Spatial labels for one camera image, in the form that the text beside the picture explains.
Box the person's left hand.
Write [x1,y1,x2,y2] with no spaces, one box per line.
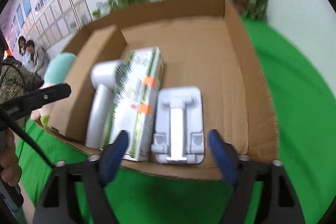
[0,128,23,187]

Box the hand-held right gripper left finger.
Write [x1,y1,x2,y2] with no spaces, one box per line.
[33,130,130,224]

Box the green tablecloth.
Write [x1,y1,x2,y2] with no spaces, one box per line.
[16,17,336,224]

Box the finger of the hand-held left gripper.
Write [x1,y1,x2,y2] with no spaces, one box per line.
[0,83,72,125]

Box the large cardboard box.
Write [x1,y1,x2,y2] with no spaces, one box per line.
[34,0,279,181]

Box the teal plush toy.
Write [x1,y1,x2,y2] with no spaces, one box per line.
[31,53,78,127]

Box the white plastic tray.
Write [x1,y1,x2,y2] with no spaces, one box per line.
[150,86,206,165]

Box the green and white medicine box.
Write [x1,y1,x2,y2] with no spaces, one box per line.
[101,46,166,162]

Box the small brown cardboard box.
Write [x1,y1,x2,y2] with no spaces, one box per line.
[49,24,128,142]

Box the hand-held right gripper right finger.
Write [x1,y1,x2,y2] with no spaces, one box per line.
[208,130,306,224]

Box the white hair dryer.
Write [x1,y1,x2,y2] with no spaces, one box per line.
[84,59,126,149]

